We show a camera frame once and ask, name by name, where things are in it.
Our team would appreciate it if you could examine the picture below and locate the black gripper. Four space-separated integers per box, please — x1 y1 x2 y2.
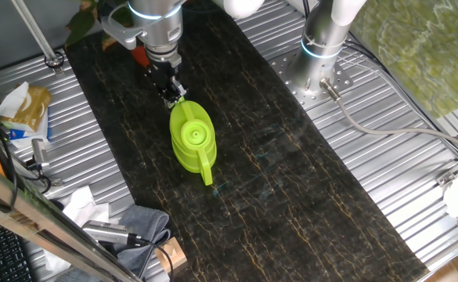
146 59 188 109

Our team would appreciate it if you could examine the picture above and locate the lime green watering can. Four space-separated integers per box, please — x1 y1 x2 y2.
168 97 218 186

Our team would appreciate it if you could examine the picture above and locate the anthurium plant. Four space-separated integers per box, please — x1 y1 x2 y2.
64 0 134 52

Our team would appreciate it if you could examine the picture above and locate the orange flower pot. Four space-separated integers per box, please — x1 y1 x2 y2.
129 45 152 68

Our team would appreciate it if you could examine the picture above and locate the black marble pattern mat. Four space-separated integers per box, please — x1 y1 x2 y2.
64 0 430 282

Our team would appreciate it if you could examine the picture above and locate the grey towel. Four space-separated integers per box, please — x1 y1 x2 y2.
54 204 172 282

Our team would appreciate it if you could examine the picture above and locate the yellow tissue packet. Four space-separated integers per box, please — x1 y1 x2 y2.
1 85 52 132

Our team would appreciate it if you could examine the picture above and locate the white tissue paper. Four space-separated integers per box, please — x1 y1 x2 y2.
61 185 113 229

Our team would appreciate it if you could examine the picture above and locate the silver tripod pole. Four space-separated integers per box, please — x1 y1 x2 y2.
11 0 66 76

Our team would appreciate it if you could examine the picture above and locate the blue white package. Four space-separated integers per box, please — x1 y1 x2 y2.
1 109 52 150

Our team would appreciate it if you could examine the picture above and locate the wooden block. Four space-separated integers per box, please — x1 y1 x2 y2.
153 236 189 274

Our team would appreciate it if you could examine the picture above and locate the white tissue sheet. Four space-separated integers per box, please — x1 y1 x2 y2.
0 81 31 119

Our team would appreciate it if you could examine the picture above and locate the crumpled white tissue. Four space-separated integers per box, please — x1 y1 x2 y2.
42 248 71 273

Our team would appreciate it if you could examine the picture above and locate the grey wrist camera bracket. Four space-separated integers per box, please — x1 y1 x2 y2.
99 1 148 50

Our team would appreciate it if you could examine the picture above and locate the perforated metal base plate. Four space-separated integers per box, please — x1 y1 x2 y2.
269 49 354 110

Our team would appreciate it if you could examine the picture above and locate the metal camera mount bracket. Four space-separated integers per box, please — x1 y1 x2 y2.
11 154 63 187

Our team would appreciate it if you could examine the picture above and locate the small silver camera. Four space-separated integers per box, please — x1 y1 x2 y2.
31 138 51 172

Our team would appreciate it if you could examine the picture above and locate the black camera cable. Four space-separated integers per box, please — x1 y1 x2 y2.
126 233 175 282

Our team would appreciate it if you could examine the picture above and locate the silver vented camera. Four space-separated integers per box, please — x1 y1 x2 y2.
81 219 132 247

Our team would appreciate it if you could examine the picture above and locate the grey base cable with connector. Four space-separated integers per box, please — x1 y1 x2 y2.
319 78 458 156

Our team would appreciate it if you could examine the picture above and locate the metal frame bar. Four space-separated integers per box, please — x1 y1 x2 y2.
0 156 142 282

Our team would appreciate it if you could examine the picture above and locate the black base cable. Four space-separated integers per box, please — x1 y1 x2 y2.
344 30 458 160

